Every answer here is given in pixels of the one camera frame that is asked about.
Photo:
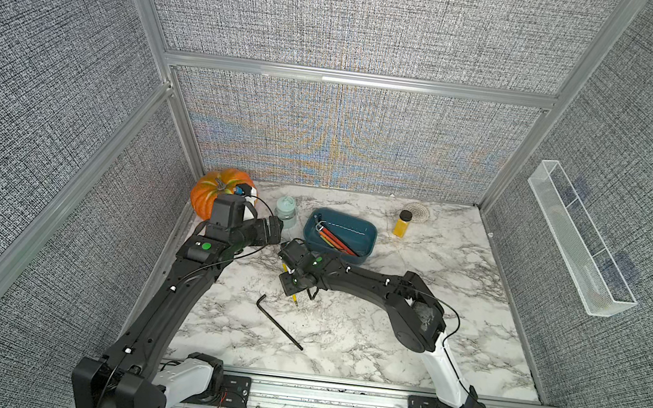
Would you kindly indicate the mint green lidded jar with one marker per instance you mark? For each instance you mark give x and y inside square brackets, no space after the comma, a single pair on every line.
[286,211]

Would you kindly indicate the yellow sleeved hex key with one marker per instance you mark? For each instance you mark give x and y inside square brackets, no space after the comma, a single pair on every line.
[294,299]

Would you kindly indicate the yellow bottle black cap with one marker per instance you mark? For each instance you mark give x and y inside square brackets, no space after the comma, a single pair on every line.
[403,222]

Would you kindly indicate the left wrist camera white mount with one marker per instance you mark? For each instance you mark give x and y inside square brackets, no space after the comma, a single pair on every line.
[247,192]

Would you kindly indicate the orange sleeved hex key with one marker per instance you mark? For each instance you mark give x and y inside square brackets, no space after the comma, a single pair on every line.
[330,238]

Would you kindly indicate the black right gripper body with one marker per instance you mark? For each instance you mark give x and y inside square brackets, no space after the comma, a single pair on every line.
[290,282]

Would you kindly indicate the lime green sleeved hex key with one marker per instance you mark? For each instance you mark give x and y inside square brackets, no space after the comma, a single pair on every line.
[327,241]

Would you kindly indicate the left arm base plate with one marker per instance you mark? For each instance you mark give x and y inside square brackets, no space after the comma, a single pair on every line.
[230,392]

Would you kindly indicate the clear acrylic wall shelf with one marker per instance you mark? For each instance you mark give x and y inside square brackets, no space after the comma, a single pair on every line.
[600,284]

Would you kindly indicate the orange pumpkin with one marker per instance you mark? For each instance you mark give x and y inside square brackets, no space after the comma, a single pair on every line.
[214,184]

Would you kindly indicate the teal storage box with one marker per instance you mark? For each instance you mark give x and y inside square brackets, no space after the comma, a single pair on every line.
[359,234]

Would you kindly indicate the red sleeved hex key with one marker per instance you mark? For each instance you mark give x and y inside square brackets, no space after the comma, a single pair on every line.
[350,252]

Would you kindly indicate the long black hex key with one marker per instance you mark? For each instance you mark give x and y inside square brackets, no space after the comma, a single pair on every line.
[319,220]

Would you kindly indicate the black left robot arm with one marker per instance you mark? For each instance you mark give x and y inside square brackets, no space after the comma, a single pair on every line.
[130,374]

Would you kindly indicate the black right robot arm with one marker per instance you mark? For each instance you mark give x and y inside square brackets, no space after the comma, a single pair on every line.
[416,316]

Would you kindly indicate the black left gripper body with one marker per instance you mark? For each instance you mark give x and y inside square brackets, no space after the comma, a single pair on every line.
[257,232]

